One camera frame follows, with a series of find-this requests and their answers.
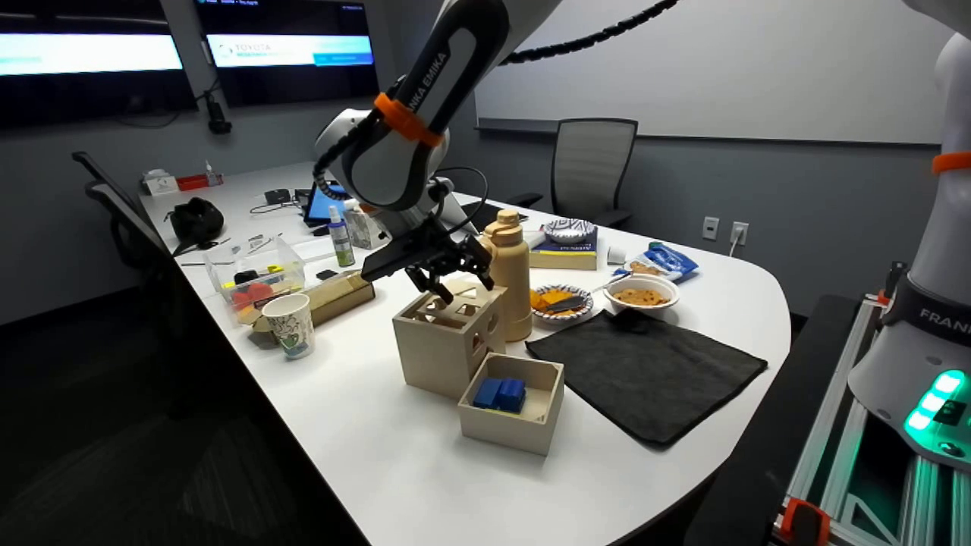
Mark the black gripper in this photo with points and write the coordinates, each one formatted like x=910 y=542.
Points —
x=442 y=245

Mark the wooden toy box lid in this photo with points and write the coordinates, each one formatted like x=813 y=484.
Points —
x=486 y=303

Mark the wooden shape sorter toy box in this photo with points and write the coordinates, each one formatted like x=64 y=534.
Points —
x=436 y=358

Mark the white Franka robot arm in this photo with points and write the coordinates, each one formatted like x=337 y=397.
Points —
x=405 y=163

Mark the blue paper plate box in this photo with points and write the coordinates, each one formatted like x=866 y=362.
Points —
x=561 y=260

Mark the blue toy block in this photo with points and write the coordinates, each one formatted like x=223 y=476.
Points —
x=486 y=393
x=512 y=397

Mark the tan insulated bottle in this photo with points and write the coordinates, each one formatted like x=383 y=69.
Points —
x=515 y=263

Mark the black laptop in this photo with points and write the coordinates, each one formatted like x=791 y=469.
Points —
x=482 y=213

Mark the orange tortilla chips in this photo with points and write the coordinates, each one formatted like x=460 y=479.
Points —
x=553 y=299

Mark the long wooden block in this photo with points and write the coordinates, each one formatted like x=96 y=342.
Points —
x=337 y=299

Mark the small clear water bottle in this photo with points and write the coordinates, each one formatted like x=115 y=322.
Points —
x=343 y=245

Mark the blue patterned paper plate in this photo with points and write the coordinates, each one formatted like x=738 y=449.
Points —
x=587 y=312

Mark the tablet with blue screen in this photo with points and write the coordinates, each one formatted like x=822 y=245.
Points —
x=324 y=206

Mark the small open wooden tray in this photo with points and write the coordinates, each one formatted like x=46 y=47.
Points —
x=505 y=431

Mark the patterned paper cup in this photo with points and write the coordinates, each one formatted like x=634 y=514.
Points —
x=290 y=330

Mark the grey office chair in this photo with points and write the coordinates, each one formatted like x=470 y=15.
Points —
x=593 y=163

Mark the brown pretzel crisps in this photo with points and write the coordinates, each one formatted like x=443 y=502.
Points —
x=642 y=295

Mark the white bowl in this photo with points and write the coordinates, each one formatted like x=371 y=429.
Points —
x=642 y=304

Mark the small black device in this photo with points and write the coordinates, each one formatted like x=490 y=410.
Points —
x=276 y=195

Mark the clear plastic container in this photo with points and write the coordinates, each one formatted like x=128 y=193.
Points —
x=254 y=278

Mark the blue pretzel snack bag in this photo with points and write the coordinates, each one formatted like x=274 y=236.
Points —
x=667 y=263

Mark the black cloth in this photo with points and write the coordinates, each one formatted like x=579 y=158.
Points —
x=648 y=381

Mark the black bag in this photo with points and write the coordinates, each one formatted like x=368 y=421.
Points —
x=194 y=219

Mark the red small item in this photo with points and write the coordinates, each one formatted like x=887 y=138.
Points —
x=191 y=180

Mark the dark office chair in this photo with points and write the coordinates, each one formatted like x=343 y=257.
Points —
x=115 y=218

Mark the white whiteboard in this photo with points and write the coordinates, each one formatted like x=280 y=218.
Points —
x=758 y=70

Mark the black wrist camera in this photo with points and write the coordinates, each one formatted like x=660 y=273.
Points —
x=390 y=263

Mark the white wall outlet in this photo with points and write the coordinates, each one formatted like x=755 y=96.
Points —
x=738 y=236
x=711 y=225

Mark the large wall monitor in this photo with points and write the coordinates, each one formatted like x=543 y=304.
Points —
x=81 y=57
x=292 y=51

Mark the grey camera mount pole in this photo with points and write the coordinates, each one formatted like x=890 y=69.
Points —
x=201 y=61

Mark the aluminium robot stand frame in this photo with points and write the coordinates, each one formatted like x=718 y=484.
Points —
x=837 y=455

